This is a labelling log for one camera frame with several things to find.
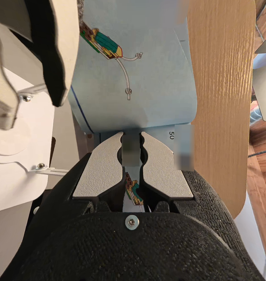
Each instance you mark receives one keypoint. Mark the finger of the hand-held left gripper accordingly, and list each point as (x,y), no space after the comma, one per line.
(68,33)
(3,87)

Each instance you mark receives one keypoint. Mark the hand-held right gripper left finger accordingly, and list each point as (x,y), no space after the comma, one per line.
(100,169)

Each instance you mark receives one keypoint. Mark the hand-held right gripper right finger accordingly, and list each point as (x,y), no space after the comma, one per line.
(164,173)

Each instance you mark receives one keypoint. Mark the blue instruction booklet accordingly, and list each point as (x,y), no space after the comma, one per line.
(146,87)

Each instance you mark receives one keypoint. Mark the white book stand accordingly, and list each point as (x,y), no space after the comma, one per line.
(18,153)

